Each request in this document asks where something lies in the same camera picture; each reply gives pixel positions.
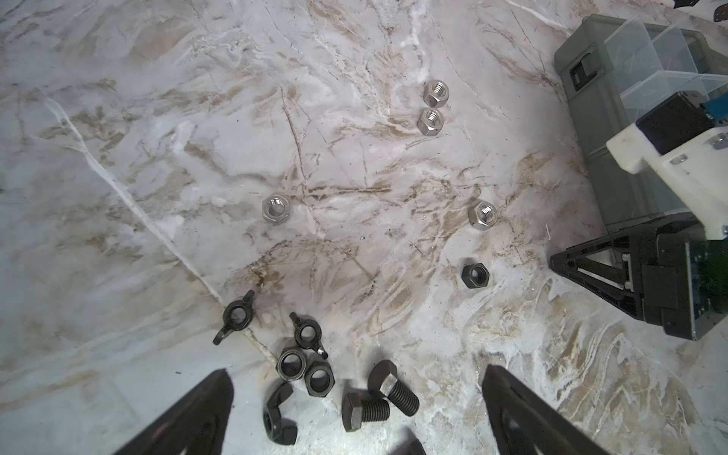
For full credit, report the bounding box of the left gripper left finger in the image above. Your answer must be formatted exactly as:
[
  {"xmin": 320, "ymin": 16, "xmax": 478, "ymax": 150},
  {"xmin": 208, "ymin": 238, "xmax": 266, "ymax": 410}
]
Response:
[{"xmin": 117, "ymin": 369, "xmax": 234, "ymax": 454}]

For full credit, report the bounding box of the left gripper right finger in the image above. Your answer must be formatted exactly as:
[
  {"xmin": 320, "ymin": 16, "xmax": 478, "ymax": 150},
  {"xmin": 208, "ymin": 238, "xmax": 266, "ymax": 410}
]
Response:
[{"xmin": 482, "ymin": 364, "xmax": 606, "ymax": 454}]

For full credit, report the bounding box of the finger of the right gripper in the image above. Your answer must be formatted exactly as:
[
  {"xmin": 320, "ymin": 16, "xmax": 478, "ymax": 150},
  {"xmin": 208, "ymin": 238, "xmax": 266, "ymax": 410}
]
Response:
[{"xmin": 549, "ymin": 233, "xmax": 640, "ymax": 319}]

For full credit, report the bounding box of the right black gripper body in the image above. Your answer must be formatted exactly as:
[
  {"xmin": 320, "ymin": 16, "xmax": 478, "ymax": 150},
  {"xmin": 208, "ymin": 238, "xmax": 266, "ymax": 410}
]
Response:
[{"xmin": 631, "ymin": 218, "xmax": 727, "ymax": 341}]

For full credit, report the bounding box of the black wing nut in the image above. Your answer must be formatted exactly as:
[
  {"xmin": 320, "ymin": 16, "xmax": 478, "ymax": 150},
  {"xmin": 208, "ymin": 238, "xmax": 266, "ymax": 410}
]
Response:
[
  {"xmin": 213, "ymin": 290, "xmax": 255, "ymax": 346},
  {"xmin": 263, "ymin": 382, "xmax": 298, "ymax": 446},
  {"xmin": 289, "ymin": 312, "xmax": 329, "ymax": 359}
]

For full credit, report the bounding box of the black round nut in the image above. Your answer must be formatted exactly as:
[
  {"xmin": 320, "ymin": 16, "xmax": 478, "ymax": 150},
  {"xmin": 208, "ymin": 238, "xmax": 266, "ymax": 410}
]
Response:
[{"xmin": 276, "ymin": 346, "xmax": 308, "ymax": 382}]

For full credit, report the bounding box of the black hex nut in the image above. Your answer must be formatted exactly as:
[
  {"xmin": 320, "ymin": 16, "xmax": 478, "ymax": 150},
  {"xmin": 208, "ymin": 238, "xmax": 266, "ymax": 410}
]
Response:
[
  {"xmin": 461, "ymin": 263, "xmax": 490, "ymax": 289},
  {"xmin": 304, "ymin": 360, "xmax": 336, "ymax": 397}
]

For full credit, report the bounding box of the silver hex nut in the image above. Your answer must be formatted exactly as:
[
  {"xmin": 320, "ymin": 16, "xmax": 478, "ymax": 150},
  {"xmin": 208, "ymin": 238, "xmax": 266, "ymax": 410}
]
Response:
[
  {"xmin": 423, "ymin": 80, "xmax": 449, "ymax": 108},
  {"xmin": 262, "ymin": 193, "xmax": 290, "ymax": 226},
  {"xmin": 468, "ymin": 200, "xmax": 498, "ymax": 231},
  {"xmin": 416, "ymin": 108, "xmax": 445, "ymax": 137}
]

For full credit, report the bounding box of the grey compartment organizer box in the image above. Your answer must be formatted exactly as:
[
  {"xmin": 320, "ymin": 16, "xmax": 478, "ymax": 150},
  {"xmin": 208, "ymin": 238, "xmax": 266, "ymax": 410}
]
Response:
[{"xmin": 555, "ymin": 14, "xmax": 727, "ymax": 232}]

